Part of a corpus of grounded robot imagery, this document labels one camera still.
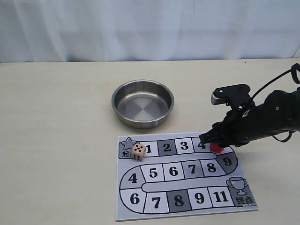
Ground printed paper game board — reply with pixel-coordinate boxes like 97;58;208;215
116;132;258;221

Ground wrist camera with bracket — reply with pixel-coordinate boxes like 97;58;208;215
210;83;255;112

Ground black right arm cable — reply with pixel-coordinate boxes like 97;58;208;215
250;62;300;143

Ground stainless steel round bowl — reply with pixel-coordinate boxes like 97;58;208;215
111;79;175;129

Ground red cylinder game piece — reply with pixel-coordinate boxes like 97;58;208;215
210;143;224;154

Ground white backdrop curtain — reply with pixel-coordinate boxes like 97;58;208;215
0;0;300;62

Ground wooden die black pips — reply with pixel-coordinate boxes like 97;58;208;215
131;143;146;161

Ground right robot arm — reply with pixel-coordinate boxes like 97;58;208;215
199;90;300;148

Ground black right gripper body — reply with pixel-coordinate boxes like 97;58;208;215
212;103;277;146

